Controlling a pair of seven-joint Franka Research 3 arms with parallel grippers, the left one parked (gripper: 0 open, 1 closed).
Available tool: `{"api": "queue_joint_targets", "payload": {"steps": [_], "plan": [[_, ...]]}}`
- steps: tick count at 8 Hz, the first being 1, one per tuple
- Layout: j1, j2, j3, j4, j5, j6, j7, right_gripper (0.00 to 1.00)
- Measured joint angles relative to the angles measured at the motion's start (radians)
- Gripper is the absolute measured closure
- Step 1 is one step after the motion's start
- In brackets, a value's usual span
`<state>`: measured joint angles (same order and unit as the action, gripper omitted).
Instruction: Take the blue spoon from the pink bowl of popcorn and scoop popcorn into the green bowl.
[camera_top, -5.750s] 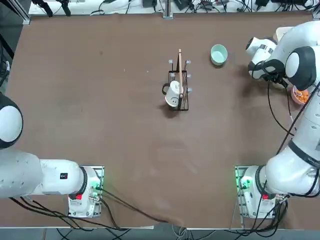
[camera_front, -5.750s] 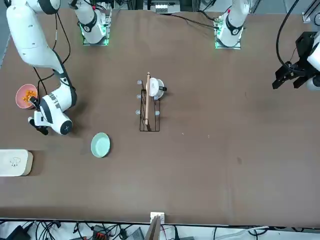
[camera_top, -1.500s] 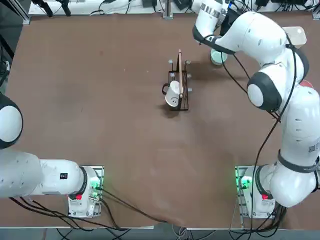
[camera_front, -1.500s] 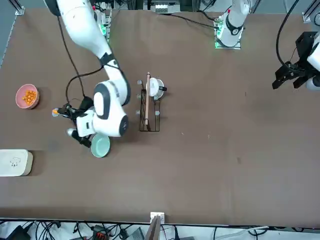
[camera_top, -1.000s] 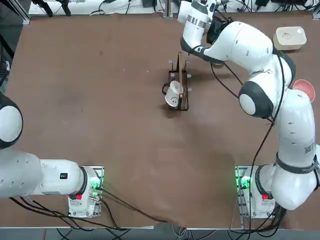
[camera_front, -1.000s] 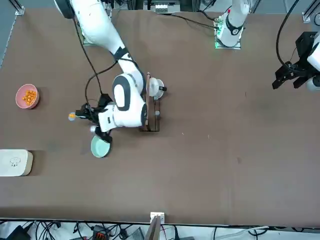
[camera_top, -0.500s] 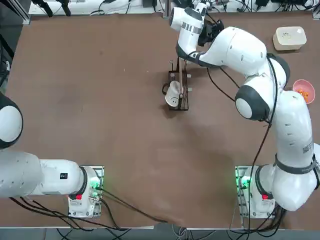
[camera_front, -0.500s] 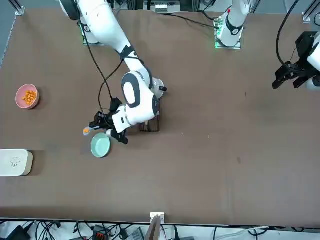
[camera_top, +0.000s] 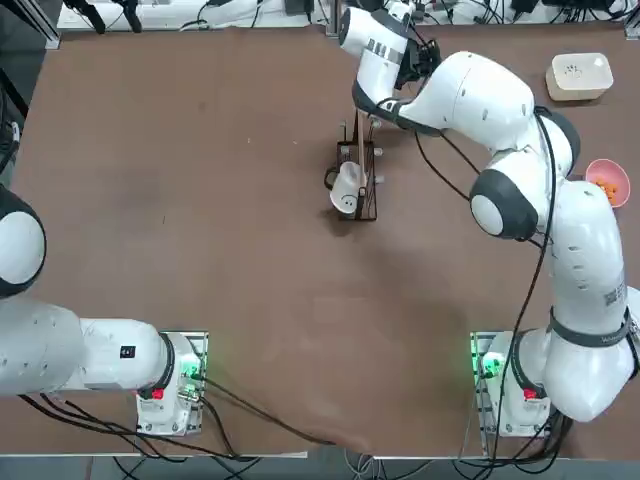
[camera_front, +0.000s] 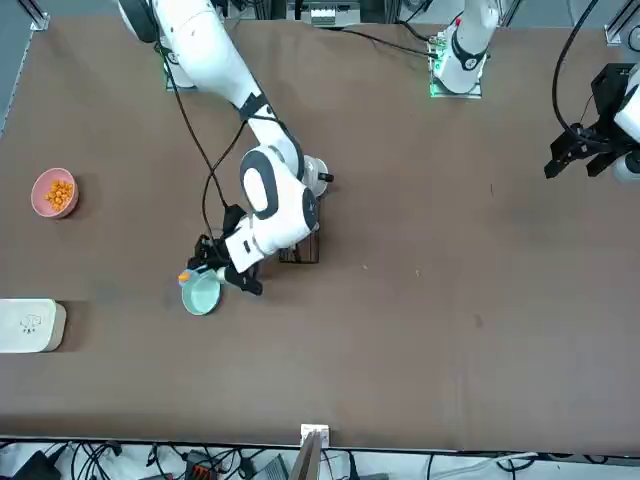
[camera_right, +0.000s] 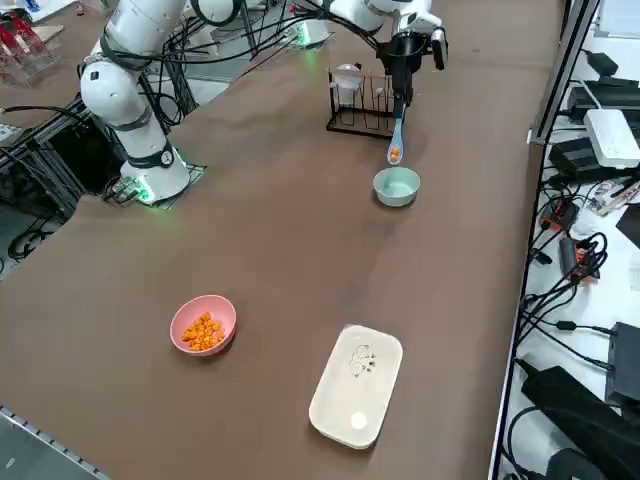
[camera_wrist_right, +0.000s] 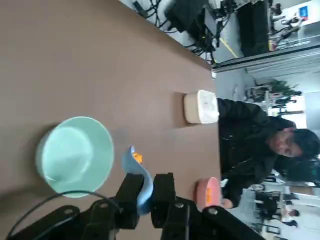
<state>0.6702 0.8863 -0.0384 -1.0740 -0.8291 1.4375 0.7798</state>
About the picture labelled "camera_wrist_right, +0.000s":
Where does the black angular bag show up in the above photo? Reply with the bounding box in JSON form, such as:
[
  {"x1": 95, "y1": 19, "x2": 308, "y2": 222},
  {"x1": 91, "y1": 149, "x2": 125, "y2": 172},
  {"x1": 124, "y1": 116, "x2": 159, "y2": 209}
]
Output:
[{"x1": 165, "y1": 0, "x2": 210, "y2": 33}]

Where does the green plant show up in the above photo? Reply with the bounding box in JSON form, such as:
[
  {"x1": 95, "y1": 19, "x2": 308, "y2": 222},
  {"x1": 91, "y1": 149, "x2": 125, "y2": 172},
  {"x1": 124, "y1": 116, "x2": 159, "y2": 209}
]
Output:
[{"x1": 268, "y1": 79, "x2": 302, "y2": 101}]

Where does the black cabinet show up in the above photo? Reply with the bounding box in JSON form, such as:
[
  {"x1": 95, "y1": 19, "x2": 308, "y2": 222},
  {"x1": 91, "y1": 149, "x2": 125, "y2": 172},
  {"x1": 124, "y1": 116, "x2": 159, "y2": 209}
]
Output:
[{"x1": 236, "y1": 1, "x2": 270, "y2": 58}]

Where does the green bowl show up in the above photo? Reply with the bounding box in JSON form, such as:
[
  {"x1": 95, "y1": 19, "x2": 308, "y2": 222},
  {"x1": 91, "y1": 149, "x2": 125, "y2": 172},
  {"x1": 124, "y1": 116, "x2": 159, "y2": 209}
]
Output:
[{"x1": 35, "y1": 116, "x2": 115, "y2": 199}]

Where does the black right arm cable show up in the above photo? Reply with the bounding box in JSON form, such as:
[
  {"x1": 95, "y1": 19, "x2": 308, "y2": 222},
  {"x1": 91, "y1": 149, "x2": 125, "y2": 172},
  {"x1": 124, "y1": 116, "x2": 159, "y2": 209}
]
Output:
[{"x1": 6, "y1": 190, "x2": 122, "y2": 240}]

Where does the pink bowl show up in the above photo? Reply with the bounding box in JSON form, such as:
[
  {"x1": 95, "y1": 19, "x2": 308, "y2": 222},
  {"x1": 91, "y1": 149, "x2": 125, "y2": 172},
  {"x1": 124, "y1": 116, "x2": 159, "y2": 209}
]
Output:
[{"x1": 195, "y1": 177, "x2": 223, "y2": 211}]

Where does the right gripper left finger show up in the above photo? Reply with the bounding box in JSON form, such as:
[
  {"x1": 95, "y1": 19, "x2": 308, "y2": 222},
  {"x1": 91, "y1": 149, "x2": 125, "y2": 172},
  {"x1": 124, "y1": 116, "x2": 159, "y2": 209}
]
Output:
[{"x1": 6, "y1": 172, "x2": 146, "y2": 240}]

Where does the small orange popcorn portion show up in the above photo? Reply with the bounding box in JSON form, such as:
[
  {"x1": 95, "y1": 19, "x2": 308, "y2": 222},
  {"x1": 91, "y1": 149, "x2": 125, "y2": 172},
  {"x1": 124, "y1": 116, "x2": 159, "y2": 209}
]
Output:
[{"x1": 133, "y1": 151, "x2": 144, "y2": 165}]

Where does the person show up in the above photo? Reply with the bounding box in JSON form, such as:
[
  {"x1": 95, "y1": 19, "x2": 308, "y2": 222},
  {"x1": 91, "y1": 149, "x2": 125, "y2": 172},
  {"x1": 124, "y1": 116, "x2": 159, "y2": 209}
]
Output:
[{"x1": 216, "y1": 97, "x2": 320, "y2": 209}]

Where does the cream rectangular tray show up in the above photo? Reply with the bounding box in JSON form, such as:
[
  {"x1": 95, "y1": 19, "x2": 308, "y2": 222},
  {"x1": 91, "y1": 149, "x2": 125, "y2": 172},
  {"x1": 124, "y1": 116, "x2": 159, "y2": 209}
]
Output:
[{"x1": 183, "y1": 89, "x2": 220, "y2": 125}]

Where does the blue spoon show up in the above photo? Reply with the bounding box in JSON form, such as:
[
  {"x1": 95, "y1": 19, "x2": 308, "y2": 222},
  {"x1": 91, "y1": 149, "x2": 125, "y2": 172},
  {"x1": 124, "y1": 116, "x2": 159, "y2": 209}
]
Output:
[{"x1": 121, "y1": 145, "x2": 155, "y2": 216}]

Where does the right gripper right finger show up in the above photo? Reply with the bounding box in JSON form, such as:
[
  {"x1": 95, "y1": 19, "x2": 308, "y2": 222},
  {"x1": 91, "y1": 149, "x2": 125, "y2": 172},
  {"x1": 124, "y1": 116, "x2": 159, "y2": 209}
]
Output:
[{"x1": 150, "y1": 172, "x2": 264, "y2": 240}]

